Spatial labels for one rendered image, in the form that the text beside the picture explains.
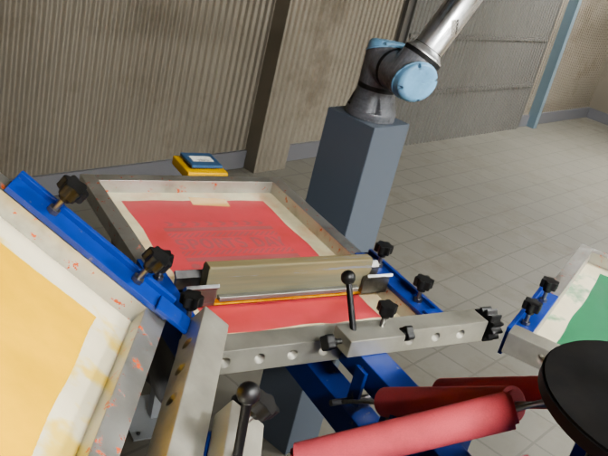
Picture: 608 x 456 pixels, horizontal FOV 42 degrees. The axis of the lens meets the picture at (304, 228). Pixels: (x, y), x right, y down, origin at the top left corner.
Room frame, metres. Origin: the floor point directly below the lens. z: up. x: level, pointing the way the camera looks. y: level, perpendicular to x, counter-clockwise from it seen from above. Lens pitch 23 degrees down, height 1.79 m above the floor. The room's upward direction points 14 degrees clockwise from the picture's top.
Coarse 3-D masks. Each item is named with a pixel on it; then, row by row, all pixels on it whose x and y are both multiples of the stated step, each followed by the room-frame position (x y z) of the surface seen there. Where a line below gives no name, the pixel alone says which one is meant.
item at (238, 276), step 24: (216, 264) 1.41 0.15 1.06; (240, 264) 1.44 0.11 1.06; (264, 264) 1.46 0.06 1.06; (288, 264) 1.50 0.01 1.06; (312, 264) 1.53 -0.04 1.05; (336, 264) 1.56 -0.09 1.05; (360, 264) 1.60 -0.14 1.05; (240, 288) 1.44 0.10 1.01; (264, 288) 1.47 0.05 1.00; (288, 288) 1.50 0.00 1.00
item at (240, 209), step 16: (208, 208) 1.91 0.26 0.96; (224, 208) 1.94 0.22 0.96; (240, 208) 1.96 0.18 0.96; (256, 208) 1.99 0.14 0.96; (272, 224) 1.91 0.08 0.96; (288, 240) 1.84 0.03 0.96; (304, 256) 1.77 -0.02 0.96; (288, 304) 1.51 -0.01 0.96; (304, 304) 1.53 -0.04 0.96; (320, 304) 1.55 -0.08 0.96; (336, 304) 1.56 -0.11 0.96; (304, 320) 1.46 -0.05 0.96; (320, 320) 1.48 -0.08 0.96; (336, 320) 1.49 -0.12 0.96
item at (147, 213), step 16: (128, 208) 1.79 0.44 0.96; (144, 208) 1.81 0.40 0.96; (160, 208) 1.84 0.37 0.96; (176, 208) 1.86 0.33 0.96; (192, 208) 1.88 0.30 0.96; (144, 224) 1.72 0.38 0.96; (160, 240) 1.66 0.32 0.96; (176, 256) 1.60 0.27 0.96; (240, 304) 1.46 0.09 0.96; (256, 304) 1.48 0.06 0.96; (272, 304) 1.49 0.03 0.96; (224, 320) 1.38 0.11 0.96; (240, 320) 1.40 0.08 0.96; (256, 320) 1.41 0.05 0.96; (272, 320) 1.43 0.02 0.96; (288, 320) 1.44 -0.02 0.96
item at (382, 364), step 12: (348, 360) 1.26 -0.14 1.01; (360, 360) 1.23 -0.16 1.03; (372, 360) 1.23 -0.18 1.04; (384, 360) 1.24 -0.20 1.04; (372, 372) 1.20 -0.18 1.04; (384, 372) 1.20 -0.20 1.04; (396, 372) 1.21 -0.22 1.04; (372, 384) 1.19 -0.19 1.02; (384, 384) 1.17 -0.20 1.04; (396, 384) 1.17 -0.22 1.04; (408, 384) 1.18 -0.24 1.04; (372, 396) 1.19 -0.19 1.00
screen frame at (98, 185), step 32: (96, 192) 1.76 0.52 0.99; (128, 192) 1.89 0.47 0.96; (160, 192) 1.94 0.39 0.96; (192, 192) 1.99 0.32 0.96; (224, 192) 2.04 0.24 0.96; (256, 192) 2.10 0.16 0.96; (288, 192) 2.08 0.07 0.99; (128, 224) 1.63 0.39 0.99; (320, 224) 1.91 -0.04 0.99; (128, 256) 1.51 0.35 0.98
